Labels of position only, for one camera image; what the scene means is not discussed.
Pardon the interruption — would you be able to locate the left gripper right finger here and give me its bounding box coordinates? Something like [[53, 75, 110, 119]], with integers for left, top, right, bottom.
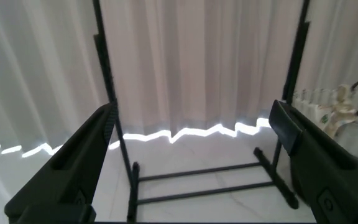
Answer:
[[268, 99, 358, 223]]

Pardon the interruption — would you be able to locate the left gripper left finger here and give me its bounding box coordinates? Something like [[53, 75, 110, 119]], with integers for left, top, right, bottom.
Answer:
[[4, 103, 120, 223]]

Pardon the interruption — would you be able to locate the white laundry basket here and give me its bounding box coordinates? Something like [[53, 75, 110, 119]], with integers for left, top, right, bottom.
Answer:
[[292, 76, 358, 175]]

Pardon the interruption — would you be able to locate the black clothes rack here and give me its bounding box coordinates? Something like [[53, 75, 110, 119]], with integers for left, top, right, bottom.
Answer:
[[91, 0, 311, 223]]

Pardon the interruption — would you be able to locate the cream printed garment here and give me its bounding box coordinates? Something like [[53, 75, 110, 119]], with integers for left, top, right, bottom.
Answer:
[[318, 83, 358, 138]]

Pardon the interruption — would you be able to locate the white curtain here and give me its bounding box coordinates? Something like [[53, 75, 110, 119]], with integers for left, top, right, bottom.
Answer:
[[0, 0, 358, 159]]

